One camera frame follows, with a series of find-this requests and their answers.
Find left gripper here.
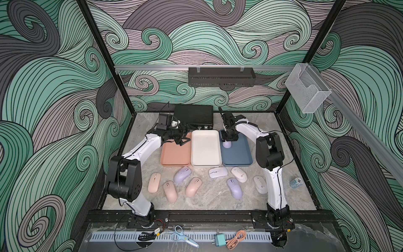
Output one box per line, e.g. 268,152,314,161
166,123,196,146

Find purple mouse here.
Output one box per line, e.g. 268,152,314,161
222,141,232,149
173,167,192,184
227,178,243,200

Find white mouse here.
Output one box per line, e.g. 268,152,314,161
253,175,268,194
208,167,228,179
231,167,248,183

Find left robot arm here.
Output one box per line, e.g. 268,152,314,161
105,122,191,226

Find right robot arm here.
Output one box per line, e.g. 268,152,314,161
219,108,290,230

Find pink storage tray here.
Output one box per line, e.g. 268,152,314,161
160,133,192,167

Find blue storage tray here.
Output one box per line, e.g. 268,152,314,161
219,130,253,167

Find white storage tray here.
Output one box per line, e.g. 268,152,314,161
191,130,222,168

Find black case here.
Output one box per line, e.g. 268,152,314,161
174,105,214,130

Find flat white mouse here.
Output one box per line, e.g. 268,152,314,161
208,167,228,179

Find pink mouse right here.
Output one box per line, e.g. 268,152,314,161
185,177,203,198

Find flat pink mouse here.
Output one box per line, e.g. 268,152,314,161
148,173,161,193

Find pink mouse middle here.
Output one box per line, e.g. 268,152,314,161
163,181,178,203

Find crumpled plastic wrapper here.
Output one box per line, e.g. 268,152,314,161
289,177,304,189

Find blue scissors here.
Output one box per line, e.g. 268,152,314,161
170,225,199,248

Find teal plug adapter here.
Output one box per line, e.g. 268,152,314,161
213,233,227,247

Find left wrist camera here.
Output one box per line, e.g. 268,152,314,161
156,113,180,130

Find black wall shelf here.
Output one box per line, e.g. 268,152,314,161
188,67,256,88

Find clear wall holder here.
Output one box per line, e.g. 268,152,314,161
285,64,332,114

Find perforated cable duct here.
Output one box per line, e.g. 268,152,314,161
89,231,273,244

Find black cable bundle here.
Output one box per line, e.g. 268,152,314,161
137,230,158,243

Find orange coiled cable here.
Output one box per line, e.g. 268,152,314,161
226,229,247,251

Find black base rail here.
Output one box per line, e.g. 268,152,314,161
82,209,334,226

